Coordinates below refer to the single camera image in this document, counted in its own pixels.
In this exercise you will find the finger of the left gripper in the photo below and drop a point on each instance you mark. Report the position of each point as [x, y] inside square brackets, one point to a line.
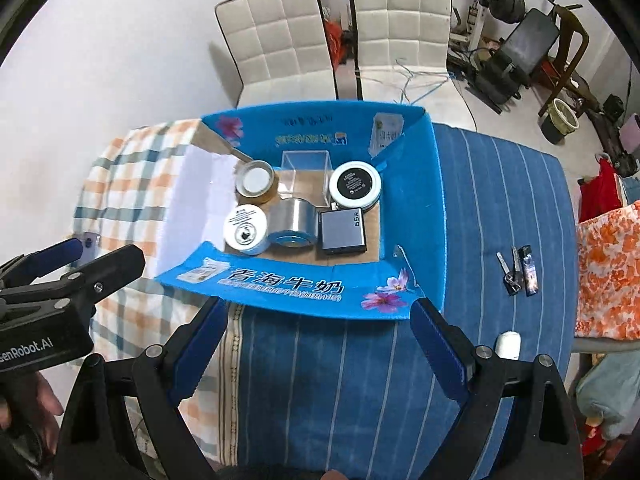
[84, 288]
[24, 269]

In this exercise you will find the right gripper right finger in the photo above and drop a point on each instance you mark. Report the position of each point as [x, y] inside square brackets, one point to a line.
[541, 440]

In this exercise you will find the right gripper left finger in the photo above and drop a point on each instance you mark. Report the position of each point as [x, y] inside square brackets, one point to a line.
[96, 440]

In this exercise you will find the white earbud case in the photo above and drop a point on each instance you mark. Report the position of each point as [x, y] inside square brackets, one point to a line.
[508, 345]

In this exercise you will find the white round cream tin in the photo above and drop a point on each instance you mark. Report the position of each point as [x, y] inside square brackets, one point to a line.
[246, 230]

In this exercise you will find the metal keys bunch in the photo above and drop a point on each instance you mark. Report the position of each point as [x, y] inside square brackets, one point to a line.
[513, 278]

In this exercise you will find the small printed lighter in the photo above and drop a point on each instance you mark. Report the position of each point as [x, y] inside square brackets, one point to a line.
[529, 270]

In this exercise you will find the gold tin can lid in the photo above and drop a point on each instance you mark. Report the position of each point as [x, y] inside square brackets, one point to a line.
[256, 182]

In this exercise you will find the metal perforated round speaker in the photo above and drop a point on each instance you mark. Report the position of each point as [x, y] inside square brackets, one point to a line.
[293, 222]

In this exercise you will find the clear acrylic cube box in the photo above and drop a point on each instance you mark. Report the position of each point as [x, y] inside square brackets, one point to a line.
[306, 175]

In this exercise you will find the grey 65W charger block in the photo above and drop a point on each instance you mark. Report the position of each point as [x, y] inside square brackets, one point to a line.
[342, 231]

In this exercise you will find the white round cosmetic compact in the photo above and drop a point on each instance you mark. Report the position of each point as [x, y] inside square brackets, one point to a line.
[355, 184]

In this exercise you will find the person left hand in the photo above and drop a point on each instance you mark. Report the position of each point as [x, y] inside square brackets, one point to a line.
[32, 397]

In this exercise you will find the purple smartphone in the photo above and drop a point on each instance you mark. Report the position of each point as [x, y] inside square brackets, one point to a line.
[90, 245]

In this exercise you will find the teal clothing pile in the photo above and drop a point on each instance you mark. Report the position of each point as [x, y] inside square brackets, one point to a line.
[609, 391]

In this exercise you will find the plaid checkered cloth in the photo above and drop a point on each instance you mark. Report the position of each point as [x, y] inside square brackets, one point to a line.
[124, 205]

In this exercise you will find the orange floral covered chair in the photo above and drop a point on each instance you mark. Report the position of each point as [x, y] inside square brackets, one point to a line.
[608, 280]

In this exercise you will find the blue striped tablecloth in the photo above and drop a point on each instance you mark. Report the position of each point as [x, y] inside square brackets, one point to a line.
[360, 397]

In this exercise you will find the blue cardboard milk box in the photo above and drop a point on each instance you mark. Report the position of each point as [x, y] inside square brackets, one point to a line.
[405, 230]

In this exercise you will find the left white quilted chair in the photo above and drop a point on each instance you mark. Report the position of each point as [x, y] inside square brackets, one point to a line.
[280, 49]

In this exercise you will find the white quilted chair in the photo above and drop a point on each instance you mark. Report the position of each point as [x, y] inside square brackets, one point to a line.
[418, 31]
[280, 49]

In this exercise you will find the pink small suitcase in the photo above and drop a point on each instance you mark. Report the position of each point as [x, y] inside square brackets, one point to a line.
[630, 134]

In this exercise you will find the black waste bin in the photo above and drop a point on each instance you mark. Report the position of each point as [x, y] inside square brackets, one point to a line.
[559, 121]

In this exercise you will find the red plastic bag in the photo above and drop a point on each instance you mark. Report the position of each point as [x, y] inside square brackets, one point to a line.
[337, 50]

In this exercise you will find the black weight bench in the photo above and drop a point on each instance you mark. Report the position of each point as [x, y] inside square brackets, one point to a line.
[510, 67]

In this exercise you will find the right white quilted chair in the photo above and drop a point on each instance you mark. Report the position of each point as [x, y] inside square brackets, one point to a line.
[418, 31]

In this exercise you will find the brown wooden chair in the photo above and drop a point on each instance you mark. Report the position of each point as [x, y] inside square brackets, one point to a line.
[556, 74]

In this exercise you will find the wire clothes hangers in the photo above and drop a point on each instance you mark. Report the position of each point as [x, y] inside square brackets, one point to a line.
[400, 83]

